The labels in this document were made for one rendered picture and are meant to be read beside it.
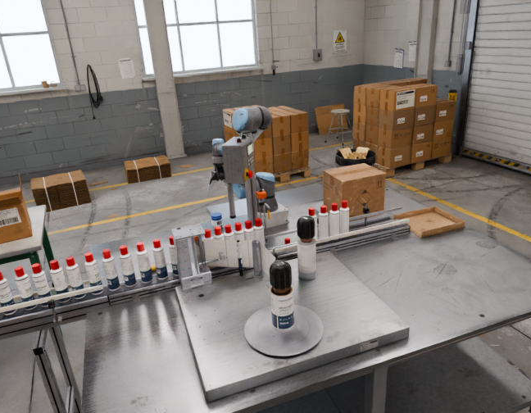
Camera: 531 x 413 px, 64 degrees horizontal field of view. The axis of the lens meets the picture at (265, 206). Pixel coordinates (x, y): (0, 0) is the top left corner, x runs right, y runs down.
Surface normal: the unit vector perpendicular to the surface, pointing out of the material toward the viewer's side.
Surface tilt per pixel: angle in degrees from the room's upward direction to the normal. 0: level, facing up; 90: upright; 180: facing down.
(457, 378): 0
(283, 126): 90
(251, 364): 0
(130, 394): 0
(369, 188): 90
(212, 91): 90
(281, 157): 87
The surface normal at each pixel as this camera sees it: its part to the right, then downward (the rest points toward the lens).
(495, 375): -0.09, -0.92
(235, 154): -0.26, 0.39
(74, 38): 0.40, 0.33
